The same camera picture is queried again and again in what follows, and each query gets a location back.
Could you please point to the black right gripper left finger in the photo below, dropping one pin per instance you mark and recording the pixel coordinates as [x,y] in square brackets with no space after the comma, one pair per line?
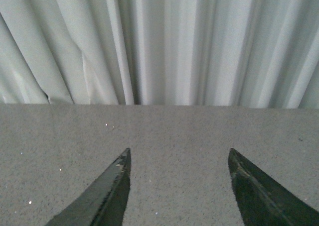
[104,202]

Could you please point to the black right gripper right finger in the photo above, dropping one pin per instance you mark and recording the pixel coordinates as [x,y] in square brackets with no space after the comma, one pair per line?
[262,201]

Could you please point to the white pleated curtain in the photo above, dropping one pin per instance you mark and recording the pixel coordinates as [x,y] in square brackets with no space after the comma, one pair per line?
[250,53]

